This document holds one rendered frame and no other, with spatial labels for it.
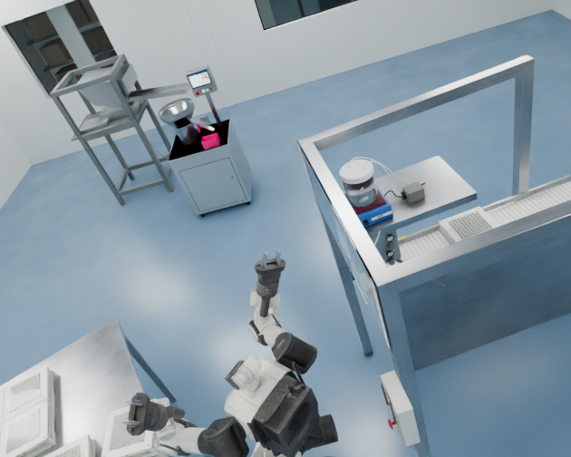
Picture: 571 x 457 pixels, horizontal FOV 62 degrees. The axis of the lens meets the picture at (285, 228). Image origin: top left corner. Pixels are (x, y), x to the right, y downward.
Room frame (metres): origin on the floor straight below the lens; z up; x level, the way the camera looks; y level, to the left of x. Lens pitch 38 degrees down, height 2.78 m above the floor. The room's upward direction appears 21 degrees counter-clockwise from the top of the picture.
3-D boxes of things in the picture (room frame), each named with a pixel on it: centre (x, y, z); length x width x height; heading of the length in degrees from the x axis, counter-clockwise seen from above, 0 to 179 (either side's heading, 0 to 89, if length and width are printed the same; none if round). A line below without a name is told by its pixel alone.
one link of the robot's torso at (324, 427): (1.07, 0.24, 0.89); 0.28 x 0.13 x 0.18; 85
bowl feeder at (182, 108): (4.52, 0.52, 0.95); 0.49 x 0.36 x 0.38; 80
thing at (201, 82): (4.56, 0.26, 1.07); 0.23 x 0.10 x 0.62; 80
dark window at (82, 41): (7.33, 1.96, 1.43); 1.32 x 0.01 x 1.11; 80
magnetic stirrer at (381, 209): (1.75, -0.39, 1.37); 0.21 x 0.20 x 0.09; 0
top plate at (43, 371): (1.79, 1.62, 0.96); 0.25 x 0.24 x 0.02; 11
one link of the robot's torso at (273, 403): (1.04, 0.29, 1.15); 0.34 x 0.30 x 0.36; 129
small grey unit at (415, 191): (1.74, -0.62, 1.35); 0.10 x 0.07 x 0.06; 90
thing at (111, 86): (5.12, 1.14, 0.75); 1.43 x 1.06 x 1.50; 80
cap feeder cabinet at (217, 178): (4.46, 0.49, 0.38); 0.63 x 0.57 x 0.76; 80
